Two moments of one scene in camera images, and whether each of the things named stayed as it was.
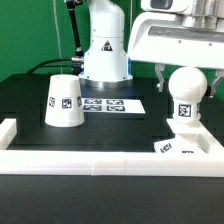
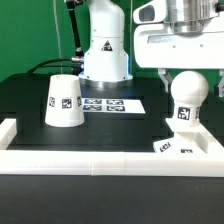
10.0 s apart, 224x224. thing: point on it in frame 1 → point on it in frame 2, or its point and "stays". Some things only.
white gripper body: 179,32 stays
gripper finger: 212,87 → 221,83
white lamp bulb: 187,86 stays
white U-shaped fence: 108,162 stays
